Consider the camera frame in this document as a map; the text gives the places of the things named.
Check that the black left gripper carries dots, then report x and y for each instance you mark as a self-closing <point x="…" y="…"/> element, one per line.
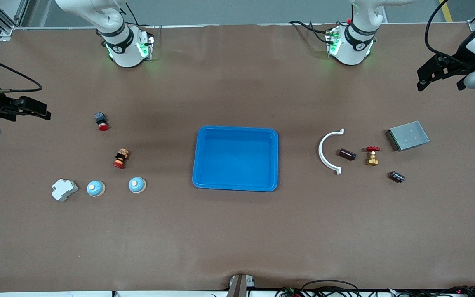
<point x="462" y="59"/>

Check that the blue round service bell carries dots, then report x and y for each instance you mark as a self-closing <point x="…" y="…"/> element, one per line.
<point x="137" y="185"/>
<point x="96" y="188"/>

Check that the brown capacitor with white print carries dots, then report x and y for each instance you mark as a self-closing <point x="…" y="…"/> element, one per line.
<point x="397" y="177"/>

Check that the plain dark brown capacitor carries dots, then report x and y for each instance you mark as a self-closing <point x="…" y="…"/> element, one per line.
<point x="347" y="154"/>

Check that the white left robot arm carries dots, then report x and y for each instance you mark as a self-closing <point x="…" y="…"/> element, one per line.
<point x="355" y="49"/>

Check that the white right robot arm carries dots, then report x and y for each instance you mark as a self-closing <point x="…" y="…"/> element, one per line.
<point x="124" y="49"/>

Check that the grey metal box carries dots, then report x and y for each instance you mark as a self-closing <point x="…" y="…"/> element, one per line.
<point x="410" y="135"/>

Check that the red push button black body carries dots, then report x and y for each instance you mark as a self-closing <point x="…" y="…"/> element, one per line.
<point x="103" y="126"/>

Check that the white circuit breaker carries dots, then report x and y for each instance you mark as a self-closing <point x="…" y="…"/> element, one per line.
<point x="63" y="189"/>

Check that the red push button yellow body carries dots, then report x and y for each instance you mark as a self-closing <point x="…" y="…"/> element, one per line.
<point x="121" y="158"/>

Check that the white curved pipe clamp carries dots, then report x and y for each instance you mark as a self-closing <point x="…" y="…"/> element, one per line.
<point x="320" y="150"/>

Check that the blue plastic tray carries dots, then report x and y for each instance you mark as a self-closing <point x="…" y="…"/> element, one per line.
<point x="237" y="161"/>

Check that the brown table cover sheet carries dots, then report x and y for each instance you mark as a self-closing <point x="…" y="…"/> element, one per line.
<point x="237" y="231"/>

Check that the grey metal bracket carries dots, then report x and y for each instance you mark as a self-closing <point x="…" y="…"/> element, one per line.
<point x="239" y="286"/>

